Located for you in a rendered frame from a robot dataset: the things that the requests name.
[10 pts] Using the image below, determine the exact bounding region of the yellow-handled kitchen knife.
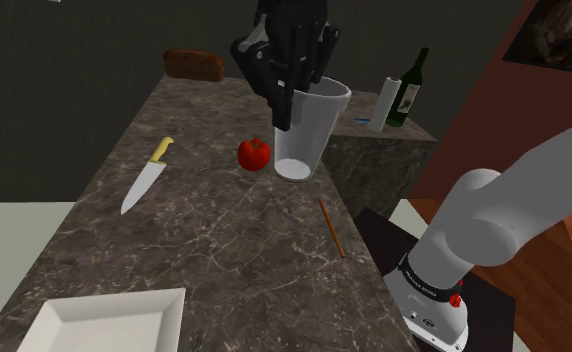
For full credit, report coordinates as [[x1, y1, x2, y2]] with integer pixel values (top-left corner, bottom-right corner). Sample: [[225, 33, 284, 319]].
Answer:
[[120, 136, 176, 216]]

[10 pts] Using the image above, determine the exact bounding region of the white paper towel roll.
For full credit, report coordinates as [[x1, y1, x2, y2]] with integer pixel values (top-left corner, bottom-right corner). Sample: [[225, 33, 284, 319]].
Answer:
[[367, 75, 403, 133]]

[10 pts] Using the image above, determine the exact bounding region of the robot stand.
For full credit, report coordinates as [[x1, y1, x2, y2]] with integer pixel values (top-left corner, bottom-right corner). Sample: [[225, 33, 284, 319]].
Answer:
[[353, 206, 517, 352]]

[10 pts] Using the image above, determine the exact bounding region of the brown pencil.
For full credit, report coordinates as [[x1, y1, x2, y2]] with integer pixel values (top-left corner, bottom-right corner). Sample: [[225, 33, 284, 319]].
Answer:
[[316, 195, 347, 259]]

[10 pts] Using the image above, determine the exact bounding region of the dark wall picture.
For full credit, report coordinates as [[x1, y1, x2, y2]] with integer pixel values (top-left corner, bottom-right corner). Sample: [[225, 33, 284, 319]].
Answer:
[[501, 0, 572, 75]]

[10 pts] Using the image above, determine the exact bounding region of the tall white cup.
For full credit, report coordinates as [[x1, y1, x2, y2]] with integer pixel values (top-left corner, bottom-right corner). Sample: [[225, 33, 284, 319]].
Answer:
[[273, 75, 353, 184]]

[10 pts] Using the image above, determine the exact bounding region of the brown bread loaf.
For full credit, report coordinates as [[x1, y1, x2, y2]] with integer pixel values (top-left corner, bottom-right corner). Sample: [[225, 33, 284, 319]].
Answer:
[[162, 48, 226, 83]]

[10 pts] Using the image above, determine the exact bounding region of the red bell pepper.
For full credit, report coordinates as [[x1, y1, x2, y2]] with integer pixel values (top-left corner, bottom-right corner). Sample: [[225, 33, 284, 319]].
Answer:
[[237, 137, 272, 173]]

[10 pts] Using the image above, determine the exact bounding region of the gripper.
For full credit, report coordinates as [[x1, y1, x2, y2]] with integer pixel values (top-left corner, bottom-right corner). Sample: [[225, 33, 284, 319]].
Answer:
[[230, 0, 342, 133]]

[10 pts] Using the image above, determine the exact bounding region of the dark green wine bottle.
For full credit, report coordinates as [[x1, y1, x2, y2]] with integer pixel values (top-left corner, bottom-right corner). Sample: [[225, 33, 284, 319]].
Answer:
[[384, 47, 431, 129]]

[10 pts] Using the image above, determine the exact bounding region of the white square plate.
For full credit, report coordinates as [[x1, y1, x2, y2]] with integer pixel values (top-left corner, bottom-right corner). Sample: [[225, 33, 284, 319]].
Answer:
[[16, 287, 187, 352]]

